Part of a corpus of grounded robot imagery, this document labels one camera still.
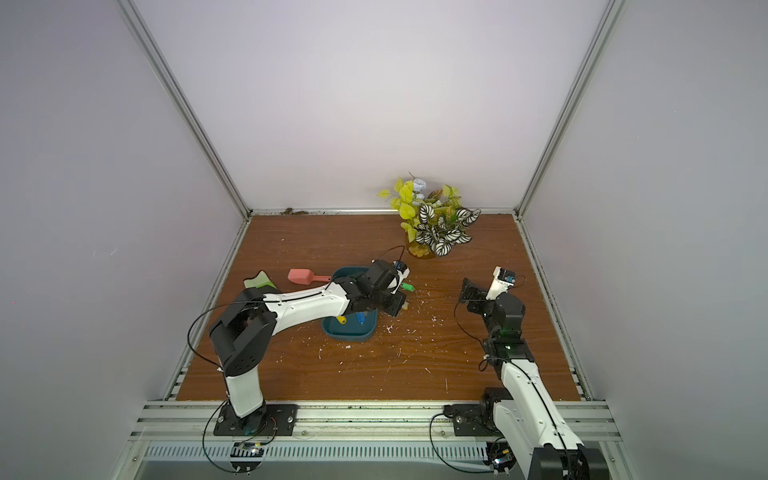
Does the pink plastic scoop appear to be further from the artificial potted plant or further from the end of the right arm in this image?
the end of the right arm

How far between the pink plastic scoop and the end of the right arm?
504 millimetres

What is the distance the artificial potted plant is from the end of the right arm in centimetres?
15

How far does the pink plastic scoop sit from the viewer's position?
39.9 inches

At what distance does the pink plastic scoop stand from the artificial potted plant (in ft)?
1.18

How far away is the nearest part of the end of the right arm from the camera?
0.73 m

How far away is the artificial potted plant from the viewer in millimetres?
853
